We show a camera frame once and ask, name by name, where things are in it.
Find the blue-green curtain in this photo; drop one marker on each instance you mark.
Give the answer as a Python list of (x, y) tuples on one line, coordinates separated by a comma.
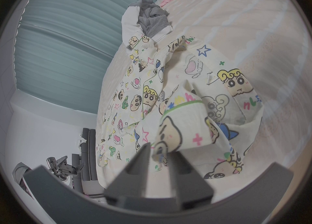
[(61, 60)]

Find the bed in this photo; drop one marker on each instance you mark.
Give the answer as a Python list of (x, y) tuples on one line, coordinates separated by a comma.
[(256, 23)]

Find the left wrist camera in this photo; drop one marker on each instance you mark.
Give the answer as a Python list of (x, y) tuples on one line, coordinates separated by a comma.
[(61, 160)]

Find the grey and white garment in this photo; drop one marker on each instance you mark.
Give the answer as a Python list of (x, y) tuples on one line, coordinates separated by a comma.
[(153, 21)]

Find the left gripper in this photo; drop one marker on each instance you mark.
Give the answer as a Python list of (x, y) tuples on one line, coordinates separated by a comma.
[(69, 169)]

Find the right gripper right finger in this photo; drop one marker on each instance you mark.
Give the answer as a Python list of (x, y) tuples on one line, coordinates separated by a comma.
[(192, 181)]

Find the dark grey ribbed panels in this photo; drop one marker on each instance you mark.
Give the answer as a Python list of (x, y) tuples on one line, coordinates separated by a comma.
[(89, 157)]

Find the white printed pyjama top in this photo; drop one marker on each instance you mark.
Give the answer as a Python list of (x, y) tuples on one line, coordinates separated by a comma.
[(195, 84)]

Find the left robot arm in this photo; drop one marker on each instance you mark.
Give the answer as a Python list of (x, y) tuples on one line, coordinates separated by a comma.
[(22, 176)]

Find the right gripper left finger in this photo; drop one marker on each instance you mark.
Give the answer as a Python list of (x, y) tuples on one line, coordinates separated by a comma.
[(134, 176)]

